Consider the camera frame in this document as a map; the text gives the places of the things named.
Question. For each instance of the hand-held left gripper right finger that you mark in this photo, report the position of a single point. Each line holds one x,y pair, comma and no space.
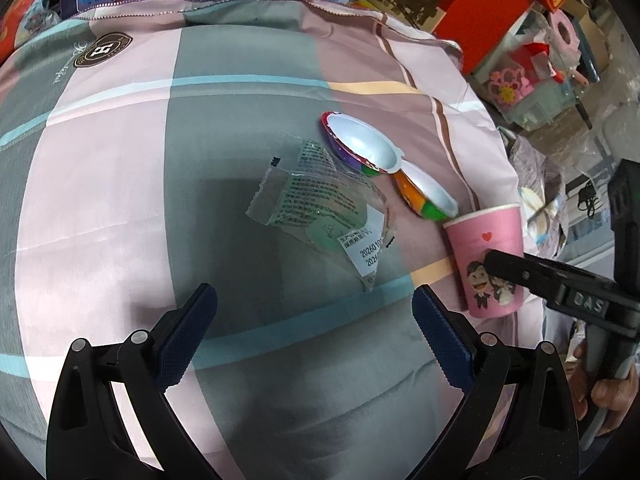
442,340

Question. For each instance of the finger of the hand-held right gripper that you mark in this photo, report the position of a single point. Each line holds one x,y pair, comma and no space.
530,275

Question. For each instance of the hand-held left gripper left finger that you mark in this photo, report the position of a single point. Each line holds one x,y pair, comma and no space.
185,340

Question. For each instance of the pink paper cup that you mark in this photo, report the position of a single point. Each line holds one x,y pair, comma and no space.
480,232

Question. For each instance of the clear plastic wrapper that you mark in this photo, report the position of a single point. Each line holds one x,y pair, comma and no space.
315,200

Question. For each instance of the person's right hand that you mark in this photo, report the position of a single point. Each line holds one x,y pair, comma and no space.
617,405

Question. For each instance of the orange green plastic jelly cup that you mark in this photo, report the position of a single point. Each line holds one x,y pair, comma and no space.
425,190

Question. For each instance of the clear plastic storage box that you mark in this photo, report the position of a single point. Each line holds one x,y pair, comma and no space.
540,100

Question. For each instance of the pink paper flower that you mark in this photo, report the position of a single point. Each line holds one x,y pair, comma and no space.
507,87

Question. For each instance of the pink grey plaid bedsheet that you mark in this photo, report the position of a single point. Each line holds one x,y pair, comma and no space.
125,160

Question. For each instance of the purple rimmed plastic jelly cup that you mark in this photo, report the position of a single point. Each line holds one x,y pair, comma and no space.
360,140

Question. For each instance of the pink tape roll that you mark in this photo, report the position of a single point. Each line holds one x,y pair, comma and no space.
562,32

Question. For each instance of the plain red box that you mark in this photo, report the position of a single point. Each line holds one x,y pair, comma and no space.
475,0

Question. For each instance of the red toy package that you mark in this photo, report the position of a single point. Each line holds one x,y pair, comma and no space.
25,5

